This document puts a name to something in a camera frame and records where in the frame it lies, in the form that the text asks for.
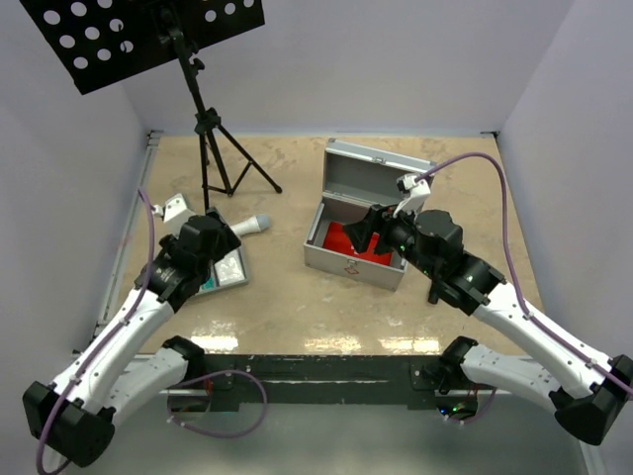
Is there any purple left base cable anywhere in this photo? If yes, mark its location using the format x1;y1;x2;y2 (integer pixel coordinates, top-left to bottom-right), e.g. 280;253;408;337
166;369;269;437

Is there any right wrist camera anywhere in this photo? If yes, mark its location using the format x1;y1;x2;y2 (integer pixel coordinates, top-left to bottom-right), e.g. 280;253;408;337
394;173;431;217

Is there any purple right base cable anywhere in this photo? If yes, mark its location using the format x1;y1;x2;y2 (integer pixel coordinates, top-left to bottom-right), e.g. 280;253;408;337
443;385;498;427

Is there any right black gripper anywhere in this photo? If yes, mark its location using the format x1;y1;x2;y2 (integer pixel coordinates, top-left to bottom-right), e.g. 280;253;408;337
342;198;440;279

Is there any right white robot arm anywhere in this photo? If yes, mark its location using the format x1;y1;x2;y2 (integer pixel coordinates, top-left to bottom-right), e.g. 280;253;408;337
343;205;632;445

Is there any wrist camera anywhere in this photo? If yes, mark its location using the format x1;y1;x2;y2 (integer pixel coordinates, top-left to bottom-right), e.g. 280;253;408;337
151;193;195;236
394;173;431;217

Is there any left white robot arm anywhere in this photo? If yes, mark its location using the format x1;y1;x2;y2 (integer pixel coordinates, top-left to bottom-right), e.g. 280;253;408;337
23;208;240;467

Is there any grey metal case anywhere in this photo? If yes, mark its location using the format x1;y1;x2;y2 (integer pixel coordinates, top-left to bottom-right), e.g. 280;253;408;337
304;139;435;291

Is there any grey compartment tray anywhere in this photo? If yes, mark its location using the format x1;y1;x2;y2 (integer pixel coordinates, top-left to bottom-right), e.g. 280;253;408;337
198;247;250;296

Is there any white gauze pad packet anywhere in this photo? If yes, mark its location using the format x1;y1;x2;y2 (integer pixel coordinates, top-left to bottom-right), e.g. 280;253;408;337
215;249;245;286

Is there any black perforated music stand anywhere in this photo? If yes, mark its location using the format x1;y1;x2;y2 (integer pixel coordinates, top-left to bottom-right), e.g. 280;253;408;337
20;1;283;202

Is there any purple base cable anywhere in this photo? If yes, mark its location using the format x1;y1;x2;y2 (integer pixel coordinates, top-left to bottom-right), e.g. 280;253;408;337
166;369;269;437
443;385;498;427

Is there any red first aid pouch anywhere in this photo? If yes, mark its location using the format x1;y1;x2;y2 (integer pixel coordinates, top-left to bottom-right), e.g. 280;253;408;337
322;222;392;266

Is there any black flashlight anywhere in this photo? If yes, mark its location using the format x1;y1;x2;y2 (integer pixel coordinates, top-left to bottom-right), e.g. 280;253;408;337
427;289;440;305

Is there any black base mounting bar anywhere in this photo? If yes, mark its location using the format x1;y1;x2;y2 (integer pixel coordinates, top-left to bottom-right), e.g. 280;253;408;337
173;353;475;412

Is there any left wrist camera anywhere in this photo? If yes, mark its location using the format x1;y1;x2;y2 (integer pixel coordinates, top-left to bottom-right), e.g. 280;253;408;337
151;193;195;236

